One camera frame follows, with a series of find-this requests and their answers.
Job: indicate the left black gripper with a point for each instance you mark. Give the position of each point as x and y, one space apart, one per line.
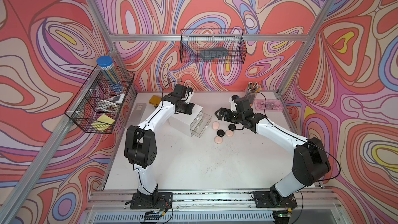
189 108

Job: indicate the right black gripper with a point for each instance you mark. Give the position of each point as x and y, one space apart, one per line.
222 110

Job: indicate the pink earphone case top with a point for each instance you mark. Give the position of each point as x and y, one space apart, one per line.
215 125

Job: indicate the pink earphone case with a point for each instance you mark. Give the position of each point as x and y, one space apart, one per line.
229 133
215 125
218 140

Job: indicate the white drawer cabinet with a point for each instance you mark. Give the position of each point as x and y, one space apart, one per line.
189 125

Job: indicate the black earphone case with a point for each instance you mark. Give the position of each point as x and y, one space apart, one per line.
221 133
232 127

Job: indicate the clear drawer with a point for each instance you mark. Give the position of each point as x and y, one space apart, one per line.
201 125

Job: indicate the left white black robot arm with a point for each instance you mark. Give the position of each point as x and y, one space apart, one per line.
140 142

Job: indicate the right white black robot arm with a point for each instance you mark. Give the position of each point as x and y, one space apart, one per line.
310 160

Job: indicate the yellow sponge block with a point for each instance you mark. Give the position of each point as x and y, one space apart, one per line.
155 100

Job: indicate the pink earphone case bottom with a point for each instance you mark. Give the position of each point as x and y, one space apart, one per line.
218 140

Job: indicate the clear pen holder cup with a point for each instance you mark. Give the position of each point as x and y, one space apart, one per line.
251 90

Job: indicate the pink transparent pencil case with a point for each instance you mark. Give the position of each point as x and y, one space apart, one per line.
268 105

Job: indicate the dark grey item in basket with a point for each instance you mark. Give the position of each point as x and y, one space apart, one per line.
214 53

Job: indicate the white item in basket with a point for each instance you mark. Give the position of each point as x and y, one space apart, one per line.
118 99

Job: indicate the yellow sticky notes pad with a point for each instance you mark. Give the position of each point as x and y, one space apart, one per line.
103 123

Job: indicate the blue lid pencil tube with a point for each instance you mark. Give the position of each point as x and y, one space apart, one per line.
106 65

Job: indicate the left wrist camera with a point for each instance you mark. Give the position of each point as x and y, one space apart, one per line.
182 92

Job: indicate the black wire basket back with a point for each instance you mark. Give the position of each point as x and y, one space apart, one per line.
192 41

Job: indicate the black wire basket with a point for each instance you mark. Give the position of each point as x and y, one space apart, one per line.
92 100
192 41

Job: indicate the black wire basket left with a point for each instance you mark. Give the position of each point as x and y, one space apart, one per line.
92 100

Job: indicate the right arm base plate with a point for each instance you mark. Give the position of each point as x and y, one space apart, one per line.
271 199

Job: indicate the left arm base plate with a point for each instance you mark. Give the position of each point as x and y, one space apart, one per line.
161 200

